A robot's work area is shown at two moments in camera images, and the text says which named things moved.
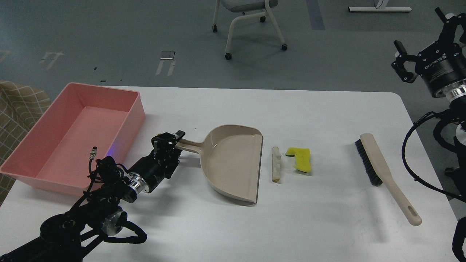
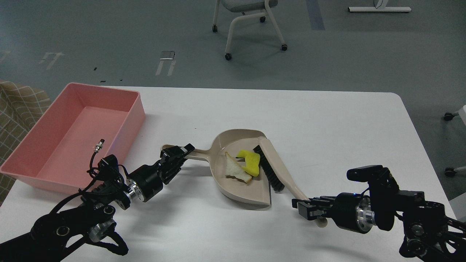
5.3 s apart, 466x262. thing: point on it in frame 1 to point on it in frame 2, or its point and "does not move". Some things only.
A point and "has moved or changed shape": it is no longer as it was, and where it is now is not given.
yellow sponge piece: (302, 157) to (252, 160)
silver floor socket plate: (167, 55) does not move
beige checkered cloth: (22, 105) does not move
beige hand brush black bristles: (379, 171) to (279, 174)
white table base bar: (364, 9) does not move
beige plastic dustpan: (230, 157) has moved or changed shape
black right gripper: (442, 64) to (350, 211)
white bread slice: (276, 158) to (234, 169)
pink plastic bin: (86, 122) does not move
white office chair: (249, 8) does not move
